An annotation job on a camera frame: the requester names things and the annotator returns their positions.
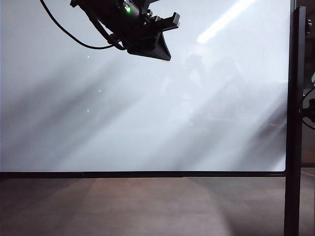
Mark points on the black stand knob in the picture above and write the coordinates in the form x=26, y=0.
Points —
x=308, y=26

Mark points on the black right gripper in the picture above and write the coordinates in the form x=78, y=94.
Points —
x=311, y=108

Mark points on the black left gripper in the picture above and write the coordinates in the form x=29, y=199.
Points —
x=123, y=22

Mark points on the white glossy whiteboard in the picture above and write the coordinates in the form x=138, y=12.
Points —
x=128, y=118

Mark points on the black whiteboard stand upright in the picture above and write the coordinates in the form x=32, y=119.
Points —
x=294, y=137

